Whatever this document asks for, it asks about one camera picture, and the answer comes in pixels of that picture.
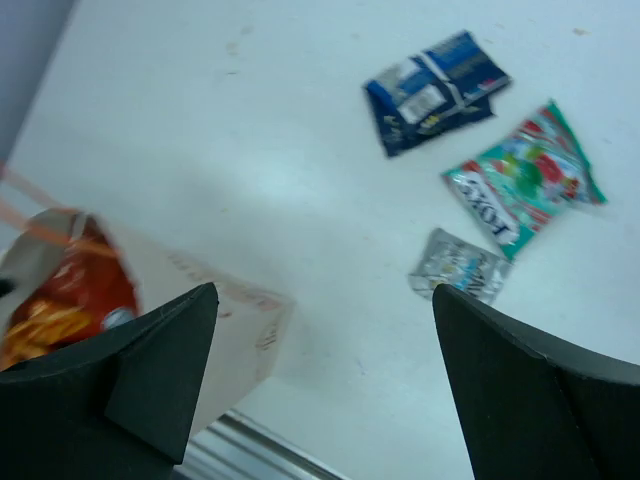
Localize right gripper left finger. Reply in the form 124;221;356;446
1;283;219;479

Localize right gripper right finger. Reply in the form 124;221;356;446
432;284;639;479

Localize orange Doritos chip bag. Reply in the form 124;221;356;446
1;217;140;370

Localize small silver snack packet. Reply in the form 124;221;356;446
408;228;512;305

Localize green Fox's candy bag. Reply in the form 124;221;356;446
442;100;607;261

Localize blue snack packet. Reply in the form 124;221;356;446
364;31;512;158

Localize aluminium mounting rail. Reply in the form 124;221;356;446
172;410;348;480

